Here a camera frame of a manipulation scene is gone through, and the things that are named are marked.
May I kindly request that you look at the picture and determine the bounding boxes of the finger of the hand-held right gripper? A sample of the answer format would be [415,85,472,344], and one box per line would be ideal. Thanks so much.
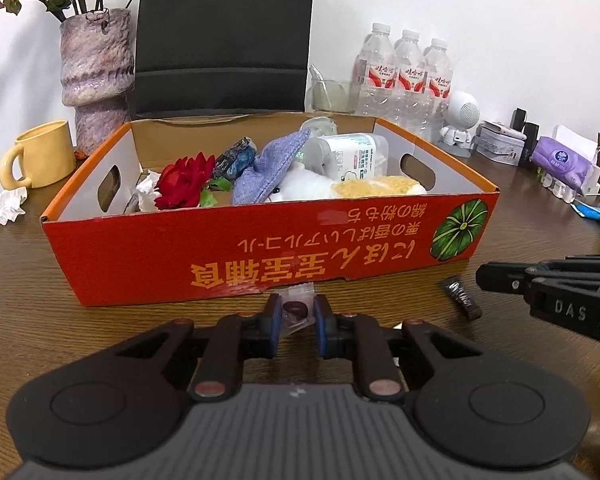
[476,254,600,305]

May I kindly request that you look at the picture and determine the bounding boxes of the red rose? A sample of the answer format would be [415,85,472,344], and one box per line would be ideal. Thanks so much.
[152,154,218,211]

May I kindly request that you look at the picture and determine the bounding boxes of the purple knitted hat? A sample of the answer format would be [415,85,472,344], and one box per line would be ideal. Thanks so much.
[231,128,312,206]

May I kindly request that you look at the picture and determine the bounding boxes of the red label water bottle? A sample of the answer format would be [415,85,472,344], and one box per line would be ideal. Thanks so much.
[354,22,397,116]
[392,29,426,126]
[422,37,455,133]

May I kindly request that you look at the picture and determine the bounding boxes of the printed tin box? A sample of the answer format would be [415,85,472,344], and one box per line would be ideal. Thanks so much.
[476,121,527,165]

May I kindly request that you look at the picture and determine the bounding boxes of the mottled purple vase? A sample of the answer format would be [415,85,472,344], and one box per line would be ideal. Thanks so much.
[60,8,136,156]

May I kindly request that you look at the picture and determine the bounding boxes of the white tissue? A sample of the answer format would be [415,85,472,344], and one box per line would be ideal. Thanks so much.
[0,187,29,226]
[132,170,163,211]

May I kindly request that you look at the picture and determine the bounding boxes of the clear plastic lid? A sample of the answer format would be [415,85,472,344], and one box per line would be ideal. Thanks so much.
[300,116,338,137]

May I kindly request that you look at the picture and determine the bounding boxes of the black rectangular object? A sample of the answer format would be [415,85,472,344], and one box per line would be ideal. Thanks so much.
[511,108,541,168]

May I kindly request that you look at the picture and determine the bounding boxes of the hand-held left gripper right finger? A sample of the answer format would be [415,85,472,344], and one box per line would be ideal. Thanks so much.
[313,294,488,402]

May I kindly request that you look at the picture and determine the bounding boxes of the purple tissue pack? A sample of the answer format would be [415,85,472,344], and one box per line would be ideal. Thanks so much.
[530,136,600,191]

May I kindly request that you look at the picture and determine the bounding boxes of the white robot figure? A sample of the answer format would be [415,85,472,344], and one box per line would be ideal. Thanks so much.
[439,91,481,151]

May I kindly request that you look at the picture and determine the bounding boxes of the white plastic bottle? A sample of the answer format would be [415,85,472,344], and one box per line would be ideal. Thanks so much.
[300,132,392,183]

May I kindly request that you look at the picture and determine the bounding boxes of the red cardboard box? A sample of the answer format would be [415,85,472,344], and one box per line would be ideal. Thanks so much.
[40,112,501,308]

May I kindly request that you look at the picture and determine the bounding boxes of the dark blue foil packet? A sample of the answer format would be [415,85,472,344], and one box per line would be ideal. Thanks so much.
[212,136,257,179]

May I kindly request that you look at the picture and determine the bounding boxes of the clear stirring spoon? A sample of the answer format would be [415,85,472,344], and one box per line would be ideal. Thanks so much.
[309,63,333,111]

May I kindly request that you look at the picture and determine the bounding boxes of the small black tube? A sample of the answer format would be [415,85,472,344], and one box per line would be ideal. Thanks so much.
[439,276,483,321]

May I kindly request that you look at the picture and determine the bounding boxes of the clear glass cup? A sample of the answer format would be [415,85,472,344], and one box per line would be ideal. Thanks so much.
[310,77,356,115]

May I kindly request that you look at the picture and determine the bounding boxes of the yellow mug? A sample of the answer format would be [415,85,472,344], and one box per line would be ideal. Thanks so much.
[0,120,77,191]

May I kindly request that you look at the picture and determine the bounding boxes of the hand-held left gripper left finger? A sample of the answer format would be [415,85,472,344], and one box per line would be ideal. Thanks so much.
[107,294,285,402]

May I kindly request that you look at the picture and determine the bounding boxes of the white and yellow plush toy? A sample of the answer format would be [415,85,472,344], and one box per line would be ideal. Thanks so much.
[265,167,427,206]

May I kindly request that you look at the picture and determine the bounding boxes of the white power strip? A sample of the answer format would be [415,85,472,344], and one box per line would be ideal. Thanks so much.
[539,167,600,208]

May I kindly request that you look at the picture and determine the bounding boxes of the small clear packet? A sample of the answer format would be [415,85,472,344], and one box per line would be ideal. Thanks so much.
[279,287,315,336]

